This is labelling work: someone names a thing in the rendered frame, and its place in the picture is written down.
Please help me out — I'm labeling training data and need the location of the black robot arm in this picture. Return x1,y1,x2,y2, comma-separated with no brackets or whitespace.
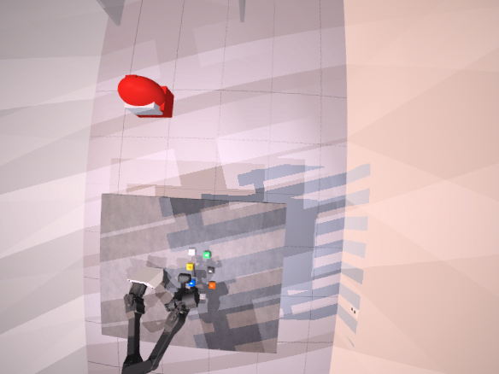
121,281,200,374

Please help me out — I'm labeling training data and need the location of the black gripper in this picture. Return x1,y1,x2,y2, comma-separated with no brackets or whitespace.
173,273,191,295

